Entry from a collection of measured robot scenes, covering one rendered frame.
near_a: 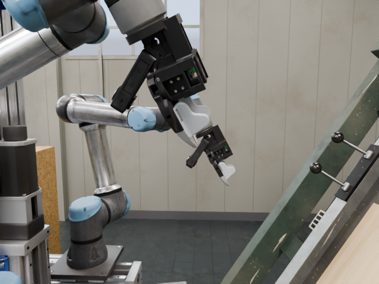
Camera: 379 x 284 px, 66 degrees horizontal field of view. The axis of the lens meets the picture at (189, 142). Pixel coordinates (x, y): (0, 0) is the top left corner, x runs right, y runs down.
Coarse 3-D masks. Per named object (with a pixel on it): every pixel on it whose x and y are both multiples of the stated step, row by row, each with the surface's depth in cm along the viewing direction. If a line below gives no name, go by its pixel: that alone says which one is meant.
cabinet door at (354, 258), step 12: (372, 216) 80; (360, 228) 81; (372, 228) 78; (348, 240) 82; (360, 240) 79; (372, 240) 76; (348, 252) 80; (360, 252) 77; (372, 252) 74; (336, 264) 81; (348, 264) 78; (360, 264) 75; (372, 264) 73; (324, 276) 82; (336, 276) 79; (348, 276) 76; (360, 276) 73; (372, 276) 71
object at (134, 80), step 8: (144, 56) 43; (152, 56) 44; (136, 64) 44; (144, 64) 44; (152, 64) 44; (136, 72) 44; (144, 72) 44; (128, 80) 45; (136, 80) 45; (120, 88) 46; (128, 88) 46; (136, 88) 46; (120, 96) 46; (128, 96) 46; (136, 96) 49; (112, 104) 47; (120, 104) 47; (128, 104) 47; (120, 112) 48
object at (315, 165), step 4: (312, 164) 93; (316, 164) 92; (320, 164) 93; (312, 168) 92; (316, 168) 92; (320, 168) 92; (312, 172) 93; (316, 172) 92; (320, 172) 93; (324, 172) 92; (328, 176) 92; (332, 176) 92; (336, 180) 91; (340, 184) 90; (344, 184) 90; (348, 184) 89; (344, 188) 89; (348, 188) 89
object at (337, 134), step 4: (336, 132) 92; (340, 132) 92; (332, 136) 93; (336, 136) 92; (340, 136) 91; (332, 140) 93; (336, 140) 92; (340, 140) 92; (344, 140) 92; (348, 144) 92; (352, 144) 91; (356, 148) 91; (360, 152) 91; (364, 152) 90; (368, 152) 89; (372, 152) 89; (364, 156) 90; (368, 156) 89
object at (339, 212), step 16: (368, 176) 88; (336, 208) 90; (352, 208) 89; (320, 224) 92; (336, 224) 88; (320, 240) 88; (304, 256) 90; (320, 256) 89; (288, 272) 92; (304, 272) 89
